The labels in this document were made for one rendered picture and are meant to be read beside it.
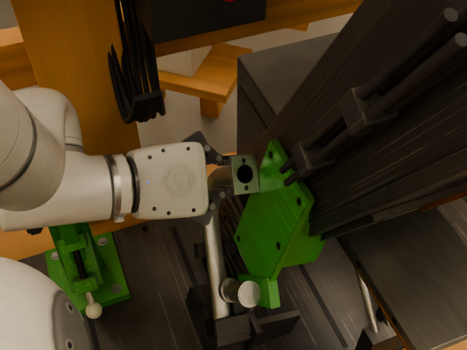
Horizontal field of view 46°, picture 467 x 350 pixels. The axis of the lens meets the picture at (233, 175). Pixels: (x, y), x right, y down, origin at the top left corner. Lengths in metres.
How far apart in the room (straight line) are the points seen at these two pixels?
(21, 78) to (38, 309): 0.79
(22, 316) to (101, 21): 0.67
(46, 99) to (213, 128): 2.02
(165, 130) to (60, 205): 1.96
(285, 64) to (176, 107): 1.83
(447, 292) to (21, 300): 0.65
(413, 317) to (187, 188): 0.34
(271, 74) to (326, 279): 0.40
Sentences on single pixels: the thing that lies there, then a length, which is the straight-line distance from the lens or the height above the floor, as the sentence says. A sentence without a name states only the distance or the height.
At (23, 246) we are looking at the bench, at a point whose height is 0.88.
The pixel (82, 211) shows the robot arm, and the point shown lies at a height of 1.27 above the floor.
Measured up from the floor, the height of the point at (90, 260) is 1.00.
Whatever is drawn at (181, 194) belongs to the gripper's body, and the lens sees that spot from 0.73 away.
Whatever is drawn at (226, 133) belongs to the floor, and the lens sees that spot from 2.58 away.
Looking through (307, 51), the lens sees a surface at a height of 1.24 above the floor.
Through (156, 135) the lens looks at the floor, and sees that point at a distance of 2.60.
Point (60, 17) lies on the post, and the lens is 0.85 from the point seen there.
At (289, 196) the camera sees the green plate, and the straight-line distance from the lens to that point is 0.71.
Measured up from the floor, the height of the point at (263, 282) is 1.10.
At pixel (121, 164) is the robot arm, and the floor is 1.29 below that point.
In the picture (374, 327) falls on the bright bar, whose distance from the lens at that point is 0.90.
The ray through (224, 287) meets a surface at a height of 1.05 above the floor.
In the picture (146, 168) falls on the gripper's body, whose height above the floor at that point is 1.27.
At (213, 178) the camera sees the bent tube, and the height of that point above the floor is 1.16.
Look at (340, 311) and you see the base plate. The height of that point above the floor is 0.90.
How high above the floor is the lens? 1.79
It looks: 48 degrees down
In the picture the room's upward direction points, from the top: straight up
